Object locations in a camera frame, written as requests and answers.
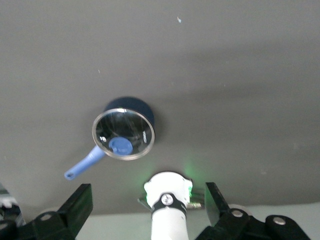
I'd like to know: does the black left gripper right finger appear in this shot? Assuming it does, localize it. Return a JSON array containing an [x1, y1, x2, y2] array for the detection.
[[196, 182, 311, 240]]

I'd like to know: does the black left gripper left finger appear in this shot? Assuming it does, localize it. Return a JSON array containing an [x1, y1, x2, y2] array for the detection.
[[0, 183, 94, 240]]

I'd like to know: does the glass saucepan lid, blue knob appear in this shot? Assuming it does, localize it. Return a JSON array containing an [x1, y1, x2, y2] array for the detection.
[[91, 107, 156, 162]]

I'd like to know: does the dark blue saucepan, light handle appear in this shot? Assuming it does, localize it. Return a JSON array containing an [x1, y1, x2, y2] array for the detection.
[[63, 96, 157, 181]]

